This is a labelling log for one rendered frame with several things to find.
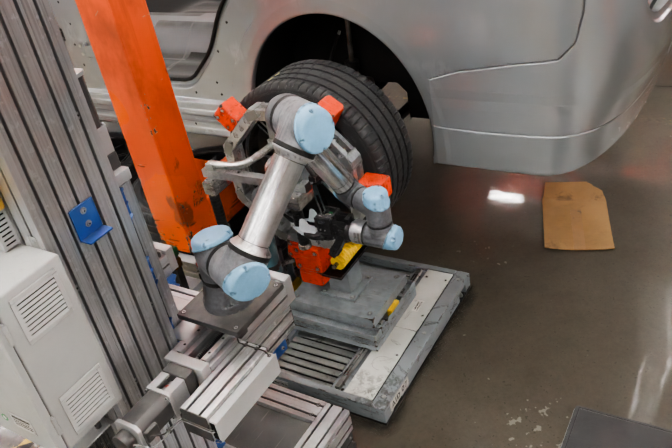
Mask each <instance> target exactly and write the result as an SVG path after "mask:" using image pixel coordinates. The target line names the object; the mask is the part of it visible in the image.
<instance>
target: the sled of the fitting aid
mask: <svg viewBox="0 0 672 448"><path fill-rule="evenodd" d="M302 282H303V281H302V278H301V276H300V277H297V278H296V279H295V280H294V281H293V282H292V285H293V289H294V291H295V290H296V289H297V288H298V287H299V286H300V285H301V283H302ZM415 297H416V288H415V281H412V280H407V283H406V285H405V286H404V287H403V289H402V290H401V292H400V293H399V294H398V296H397V297H396V299H395V300H394V302H393V303H392V304H391V306H390V307H389V309H388V310H387V311H386V313H385V314H384V316H383V317H382V318H381V320H380V321H379V323H378V324H377V326H376V327H375V328H370V327H366V326H363V325H359V324H355V323H351V322H347V321H343V320H339V319H336V318H332V317H328V316H324V315H320V314H316V313H312V312H309V311H305V310H301V309H297V308H293V307H291V310H292V314H293V318H294V322H295V328H294V329H298V330H301V331H305V332H308V333H312V334H316V335H319V336H323V337H326V338H330V339H334V340H337V341H341V342H344V343H348V344H352V345H355V346H359V347H362V348H366V349H370V350H373V351H377V352H378V351H379V349H380V348H381V346H382V345H383V344H384V342H385V341H386V339H387V338H388V336H389V335H390V333H391V332H392V330H393V329H394V327H395V326H396V324H397V323H398V321H399V320H400V319H401V317H402V316H403V314H404V313H405V311H406V310H407V308H408V307H409V305H410V304H411V302H412V301H413V299H414V298H415Z"/></svg>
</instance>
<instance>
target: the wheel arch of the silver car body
mask: <svg viewBox="0 0 672 448"><path fill-rule="evenodd" d="M344 19H346V20H348V21H350V25H351V34H352V43H353V53H354V58H358V59H359V64H360V68H359V69H358V70H359V73H361V75H364V76H370V77H372V78H373V79H374V81H380V82H395V83H398V84H399V85H400V86H401V87H402V88H403V89H404V90H405V91H406V92H407V95H408V102H409V110H410V117H414V118H426V119H430V123H431V128H432V134H433V143H434V155H433V163H434V164H435V159H436V141H435V133H434V128H433V123H432V119H431V116H430V112H429V109H428V106H427V104H426V101H425V99H424V96H423V94H422V92H421V90H420V88H419V86H418V84H417V82H416V81H415V79H414V77H413V76H412V74H411V73H410V71H409V70H408V68H407V67H406V65H405V64H404V63H403V61H402V60H401V59H400V58H399V56H398V55H397V54H396V53H395V52H394V51H393V50H392V49H391V48H390V47H389V46H388V45H387V44H386V43H385V42H384V41H383V40H382V39H381V38H379V37H378V36H377V35H376V34H374V33H373V32H372V31H370V30H369V29H367V28H366V27H364V26H362V25H361V24H359V23H357V22H355V21H353V20H351V19H349V18H346V17H343V16H341V15H337V14H333V13H329V12H321V11H309V12H302V13H298V14H294V15H292V16H289V17H287V18H285V19H283V20H282V21H280V22H279V23H277V24H276V25H275V26H274V27H272V28H271V29H270V30H269V32H268V33H267V34H266V35H265V36H264V38H263V39H262V41H261V43H260V45H259V46H258V49H257V51H256V53H255V56H254V59H253V63H252V68H251V73H250V92H251V91H252V90H253V89H255V88H256V87H258V86H259V85H260V84H262V83H263V82H264V81H266V80H267V79H269V78H270V77H271V76H273V75H274V74H275V73H277V72H278V71H280V70H281V69H282V68H284V67H286V66H287V65H290V64H292V63H294V62H298V61H303V60H309V59H319V60H326V61H327V60H328V61H329V58H330V54H331V51H332V48H333V45H334V42H335V39H336V36H337V33H338V30H340V31H341V33H340V35H339V38H338V41H337V44H336V47H335V50H334V53H333V57H332V60H331V61H333V62H336V63H340V64H341V65H345V63H344V61H345V60H346V59H349V56H348V47H347V38H346V30H345V21H344Z"/></svg>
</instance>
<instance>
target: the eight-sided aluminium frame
mask: <svg viewBox="0 0 672 448"><path fill-rule="evenodd" d="M267 105H268V103H265V102H256V103H255V104H254V105H252V106H251V107H250V108H248V109H247V110H246V112H245V113H244V114H243V116H242V118H241V119H240V121H239V122H238V124H237V125H236V127H235V128H234V130H233V131H232V133H231V134H230V136H229V137H228V139H227V140H226V141H225V143H224V145H223V148H224V153H225V155H226V159H227V162H238V161H242V160H244V159H246V156H245V152H244V149H243V145H242V142H243V141H244V140H245V138H246V137H247V135H248V134H249V132H250V131H251V130H252V128H253V127H254V125H255V124H256V123H257V121H265V109H266V107H267ZM329 149H330V150H331V151H332V152H333V153H334V154H335V155H336V157H337V158H338V159H339V160H340V161H341V162H342V163H343V165H344V166H345V167H346V168H347V169H348V170H349V172H350V173H351V174H352V175H353V176H354V177H355V178H356V180H357V181H359V180H360V179H361V178H362V177H363V175H364V170H363V165H362V161H363V160H362V158H361V154H360V153H359V152H358V151H357V149H356V148H355V147H353V146H352V145H351V144H350V143H349V142H348V141H347V140H346V139H345V138H344V137H343V136H342V135H341V134H340V133H338V132H337V131H336V130H335V132H334V137H333V140H332V142H331V144H330V145H329ZM233 183H234V187H235V190H236V191H235V193H236V194H237V198H238V199H239V200H240V201H241V202H242V204H243V203H244V204H245V205H246V206H247V207H248V208H249V209H250V207H251V205H252V202H253V201H252V192H253V190H254V189H255V188H254V186H253V185H251V184H245V183H239V182H233ZM350 208H351V213H353V215H354V219H362V220H363V219H364V217H365V215H364V214H362V213H360V212H359V211H357V210H355V209H354V208H352V207H350ZM293 226H295V225H294V223H292V222H290V221H288V220H287V219H286V218H285V217H284V216H283V217H282V219H281V221H280V223H279V226H278V228H277V230H276V233H275V235H276V236H278V237H279V238H280V239H283V240H285V241H287V239H288V240H291V241H294V242H299V241H298V237H297V233H296V230H295V229H294V228H293ZM309 240H311V239H309ZM335 240H336V239H334V240H330V241H327V240H324V241H321V240H319V241H317V240H311V243H312V245H313V246H318V247H323V248H324V249H325V248H328V249H330V248H331V246H332V245H333V244H334V242H335Z"/></svg>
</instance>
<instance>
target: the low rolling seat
mask: <svg viewBox="0 0 672 448"><path fill-rule="evenodd" d="M560 448H672V430H669V429H665V428H661V427H658V426H654V425H650V424H646V423H643V422H639V421H635V420H632V419H628V418H624V417H620V416H617V415H613V414H609V413H605V412H602V411H598V410H594V409H591V408H587V407H583V406H576V407H575V408H574V410H573V413H572V416H571V419H570V422H569V425H568V427H567V430H566V433H565V436H564V439H563V441H562V444H561V447H560Z"/></svg>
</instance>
